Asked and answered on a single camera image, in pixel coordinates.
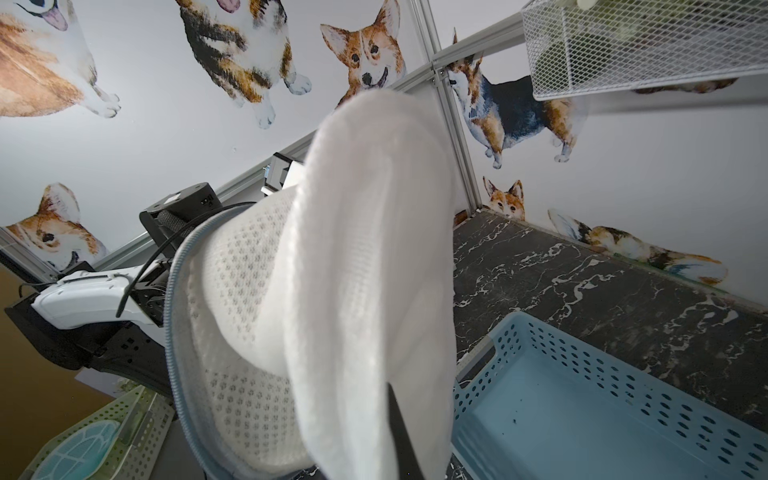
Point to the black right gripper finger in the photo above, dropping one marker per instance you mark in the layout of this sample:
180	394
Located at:
407	464

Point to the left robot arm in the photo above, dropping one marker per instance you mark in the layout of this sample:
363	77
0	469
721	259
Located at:
108	321

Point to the light blue perforated plastic basket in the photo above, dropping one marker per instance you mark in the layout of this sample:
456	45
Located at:
536	403

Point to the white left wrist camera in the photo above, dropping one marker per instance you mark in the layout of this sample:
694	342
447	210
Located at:
282	172

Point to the white wire wall basket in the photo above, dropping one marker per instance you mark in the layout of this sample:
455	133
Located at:
579	48

